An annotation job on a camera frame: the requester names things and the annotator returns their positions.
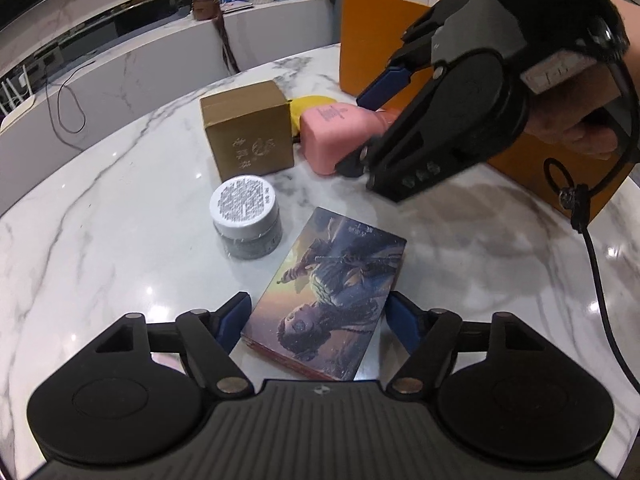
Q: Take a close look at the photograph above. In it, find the brown leather bag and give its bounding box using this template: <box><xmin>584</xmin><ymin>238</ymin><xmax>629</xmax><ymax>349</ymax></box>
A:
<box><xmin>192</xmin><ymin>0</ymin><xmax>241</xmax><ymax>74</ymax></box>

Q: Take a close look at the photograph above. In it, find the person right hand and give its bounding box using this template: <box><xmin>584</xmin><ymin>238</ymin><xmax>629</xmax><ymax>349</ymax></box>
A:
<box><xmin>524</xmin><ymin>0</ymin><xmax>640</xmax><ymax>162</ymax></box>

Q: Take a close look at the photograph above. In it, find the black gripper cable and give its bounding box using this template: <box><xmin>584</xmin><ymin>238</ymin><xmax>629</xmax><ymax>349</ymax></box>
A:
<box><xmin>541</xmin><ymin>156</ymin><xmax>640</xmax><ymax>396</ymax></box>

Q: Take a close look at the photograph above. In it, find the illustrated box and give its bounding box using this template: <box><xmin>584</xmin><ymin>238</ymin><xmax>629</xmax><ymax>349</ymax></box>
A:
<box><xmin>242</xmin><ymin>207</ymin><xmax>407</xmax><ymax>382</ymax></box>

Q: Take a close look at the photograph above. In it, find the white wifi router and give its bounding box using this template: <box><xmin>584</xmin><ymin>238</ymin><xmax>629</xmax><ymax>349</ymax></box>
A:
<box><xmin>1</xmin><ymin>74</ymin><xmax>36</xmax><ymax>132</ymax></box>

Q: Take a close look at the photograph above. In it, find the yellow object behind bottle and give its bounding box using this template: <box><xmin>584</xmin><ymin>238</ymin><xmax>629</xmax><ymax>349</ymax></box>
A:
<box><xmin>288</xmin><ymin>96</ymin><xmax>335</xmax><ymax>136</ymax></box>

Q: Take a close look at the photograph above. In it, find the brown cardboard box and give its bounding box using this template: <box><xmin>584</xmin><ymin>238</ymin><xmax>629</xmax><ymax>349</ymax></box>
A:
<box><xmin>200</xmin><ymin>80</ymin><xmax>294</xmax><ymax>181</ymax></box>

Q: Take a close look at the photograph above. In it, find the orange white storage box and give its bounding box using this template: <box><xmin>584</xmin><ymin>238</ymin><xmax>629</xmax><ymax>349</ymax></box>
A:
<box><xmin>340</xmin><ymin>0</ymin><xmax>639</xmax><ymax>223</ymax></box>

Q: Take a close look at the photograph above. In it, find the pink pump bottle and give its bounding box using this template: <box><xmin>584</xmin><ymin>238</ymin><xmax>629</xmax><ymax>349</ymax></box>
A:
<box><xmin>299</xmin><ymin>103</ymin><xmax>399</xmax><ymax>176</ymax></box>

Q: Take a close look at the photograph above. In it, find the small grey cream jar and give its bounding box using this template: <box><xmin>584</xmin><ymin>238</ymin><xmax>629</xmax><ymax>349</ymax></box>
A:
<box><xmin>209</xmin><ymin>174</ymin><xmax>283</xmax><ymax>260</ymax></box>

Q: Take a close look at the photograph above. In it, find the black power cable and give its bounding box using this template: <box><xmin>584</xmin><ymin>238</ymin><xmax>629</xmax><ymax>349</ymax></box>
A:
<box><xmin>43</xmin><ymin>64</ymin><xmax>94</xmax><ymax>154</ymax></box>

